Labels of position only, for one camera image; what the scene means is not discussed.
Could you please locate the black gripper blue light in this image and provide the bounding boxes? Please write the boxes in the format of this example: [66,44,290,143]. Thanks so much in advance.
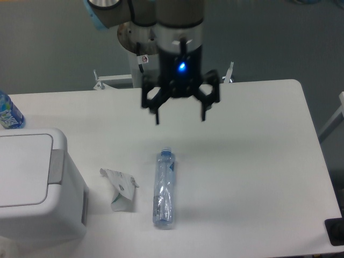
[141,46,220,125]

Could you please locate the crumpled white paper carton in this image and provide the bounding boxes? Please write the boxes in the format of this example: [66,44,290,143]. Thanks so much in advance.
[99,168,139,212]

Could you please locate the white frame at right edge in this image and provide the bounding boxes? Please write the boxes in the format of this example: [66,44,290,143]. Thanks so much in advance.
[318,92,343,144]

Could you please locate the white push-lid trash can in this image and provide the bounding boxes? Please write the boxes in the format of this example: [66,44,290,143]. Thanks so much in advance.
[1,128,89,241]

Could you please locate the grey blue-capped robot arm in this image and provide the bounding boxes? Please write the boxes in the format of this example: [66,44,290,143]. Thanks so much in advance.
[84,1,220,119]

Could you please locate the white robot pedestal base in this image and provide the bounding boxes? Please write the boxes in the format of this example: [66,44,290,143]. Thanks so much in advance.
[92,21,235,91]

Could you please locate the blue labelled drink bottle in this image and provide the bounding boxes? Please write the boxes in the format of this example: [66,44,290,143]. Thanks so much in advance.
[1,91,26,130]

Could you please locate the black clamp at table edge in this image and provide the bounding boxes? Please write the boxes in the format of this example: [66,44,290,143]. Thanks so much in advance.
[325,218,343,246]

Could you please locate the empty clear plastic bottle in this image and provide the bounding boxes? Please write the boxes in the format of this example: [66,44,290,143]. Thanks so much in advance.
[152,147,176,229]

